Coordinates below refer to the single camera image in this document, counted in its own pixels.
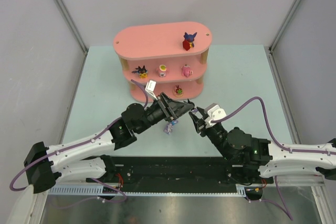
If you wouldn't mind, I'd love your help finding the pink bear strawberry figurine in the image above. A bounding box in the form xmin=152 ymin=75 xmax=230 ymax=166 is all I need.
xmin=173 ymin=85 xmax=183 ymax=98

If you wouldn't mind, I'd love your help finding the purple bunny figurine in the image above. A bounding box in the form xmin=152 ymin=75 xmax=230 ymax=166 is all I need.
xmin=164 ymin=120 xmax=178 ymax=135

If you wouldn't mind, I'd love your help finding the yellow mouse dragon-costume figurine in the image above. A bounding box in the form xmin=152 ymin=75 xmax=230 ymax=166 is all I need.
xmin=132 ymin=65 xmax=148 ymax=79

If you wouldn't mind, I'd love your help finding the yellow mouse navy-hood figurine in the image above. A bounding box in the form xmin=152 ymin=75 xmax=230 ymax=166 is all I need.
xmin=182 ymin=32 xmax=197 ymax=51

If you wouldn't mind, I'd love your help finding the black purple-bow imp figurine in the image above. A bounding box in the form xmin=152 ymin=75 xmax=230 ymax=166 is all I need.
xmin=187 ymin=99 xmax=198 ymax=113

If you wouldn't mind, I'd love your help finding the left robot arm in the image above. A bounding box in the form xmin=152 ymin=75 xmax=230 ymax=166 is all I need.
xmin=24 ymin=93 xmax=195 ymax=194

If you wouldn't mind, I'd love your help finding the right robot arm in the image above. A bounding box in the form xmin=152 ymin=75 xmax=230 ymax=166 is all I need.
xmin=189 ymin=104 xmax=335 ymax=182

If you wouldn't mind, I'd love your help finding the pink three-tier shelf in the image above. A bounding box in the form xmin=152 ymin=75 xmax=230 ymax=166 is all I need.
xmin=113 ymin=22 xmax=212 ymax=102

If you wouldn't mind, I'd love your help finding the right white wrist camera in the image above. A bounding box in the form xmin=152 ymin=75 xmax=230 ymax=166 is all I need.
xmin=204 ymin=103 xmax=227 ymax=128

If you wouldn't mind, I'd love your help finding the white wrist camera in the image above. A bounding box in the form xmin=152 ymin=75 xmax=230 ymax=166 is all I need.
xmin=204 ymin=103 xmax=227 ymax=128
xmin=145 ymin=80 xmax=158 ymax=101

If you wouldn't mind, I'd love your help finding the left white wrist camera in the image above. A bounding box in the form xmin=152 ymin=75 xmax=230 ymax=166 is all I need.
xmin=145 ymin=80 xmax=158 ymax=101

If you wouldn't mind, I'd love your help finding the grey slotted cable duct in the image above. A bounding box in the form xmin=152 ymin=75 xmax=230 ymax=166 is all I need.
xmin=49 ymin=185 xmax=263 ymax=197

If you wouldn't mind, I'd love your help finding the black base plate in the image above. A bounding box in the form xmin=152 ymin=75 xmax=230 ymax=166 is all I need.
xmin=54 ymin=155 xmax=307 ymax=186

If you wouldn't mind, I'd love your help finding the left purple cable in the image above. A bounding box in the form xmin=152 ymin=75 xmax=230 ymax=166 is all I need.
xmin=9 ymin=79 xmax=152 ymax=205

